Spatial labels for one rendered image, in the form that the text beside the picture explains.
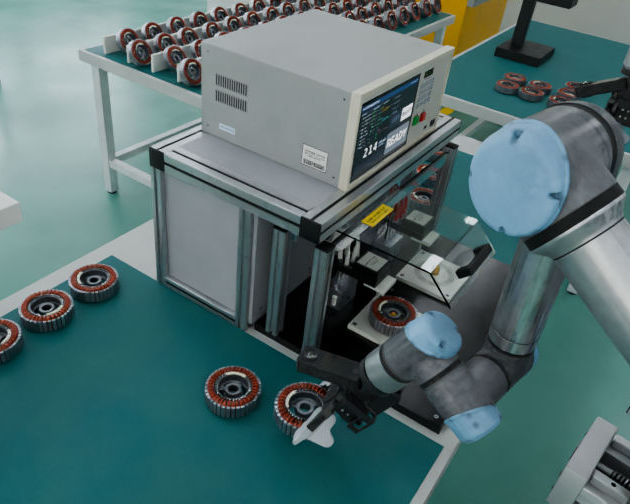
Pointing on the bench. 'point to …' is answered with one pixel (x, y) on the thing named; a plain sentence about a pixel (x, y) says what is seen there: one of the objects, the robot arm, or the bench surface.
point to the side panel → (202, 247)
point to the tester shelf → (286, 179)
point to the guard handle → (474, 261)
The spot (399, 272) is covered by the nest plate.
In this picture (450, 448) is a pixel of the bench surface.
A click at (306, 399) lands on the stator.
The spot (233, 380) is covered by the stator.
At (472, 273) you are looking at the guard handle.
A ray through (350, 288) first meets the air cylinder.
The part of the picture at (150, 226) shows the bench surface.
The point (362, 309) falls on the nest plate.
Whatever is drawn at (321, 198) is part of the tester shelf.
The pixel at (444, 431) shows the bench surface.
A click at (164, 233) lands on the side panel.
